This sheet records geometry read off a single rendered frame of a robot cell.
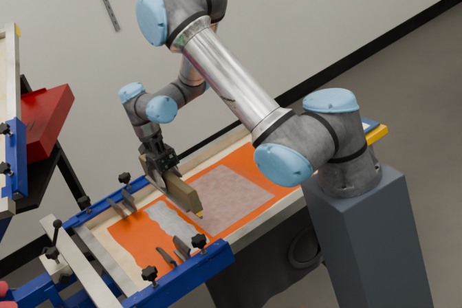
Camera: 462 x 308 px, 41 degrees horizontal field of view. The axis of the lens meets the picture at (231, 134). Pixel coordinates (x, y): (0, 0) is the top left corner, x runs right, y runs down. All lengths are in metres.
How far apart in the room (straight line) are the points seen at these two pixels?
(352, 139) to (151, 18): 0.51
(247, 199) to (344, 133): 0.70
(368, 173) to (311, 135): 0.20
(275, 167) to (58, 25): 2.67
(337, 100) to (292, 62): 3.26
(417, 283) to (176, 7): 0.90
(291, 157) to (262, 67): 3.22
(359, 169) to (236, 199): 0.68
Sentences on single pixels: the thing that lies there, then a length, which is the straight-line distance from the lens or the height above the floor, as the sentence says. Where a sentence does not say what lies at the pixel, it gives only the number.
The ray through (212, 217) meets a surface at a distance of 1.98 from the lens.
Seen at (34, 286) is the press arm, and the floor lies 1.04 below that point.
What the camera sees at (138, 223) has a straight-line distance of 2.11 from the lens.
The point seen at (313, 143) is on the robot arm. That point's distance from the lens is 1.30.
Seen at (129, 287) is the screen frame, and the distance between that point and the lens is 1.80.
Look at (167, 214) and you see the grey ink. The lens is 2.08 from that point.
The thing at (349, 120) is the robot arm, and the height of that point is 1.38.
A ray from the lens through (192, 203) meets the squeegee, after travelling 1.80.
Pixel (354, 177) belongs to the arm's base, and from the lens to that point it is 1.43.
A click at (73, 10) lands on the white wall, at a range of 3.83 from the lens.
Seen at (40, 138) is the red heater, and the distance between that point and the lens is 2.70.
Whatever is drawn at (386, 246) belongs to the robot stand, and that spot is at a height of 1.04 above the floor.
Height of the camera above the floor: 2.04
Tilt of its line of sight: 27 degrees down
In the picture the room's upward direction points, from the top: 20 degrees counter-clockwise
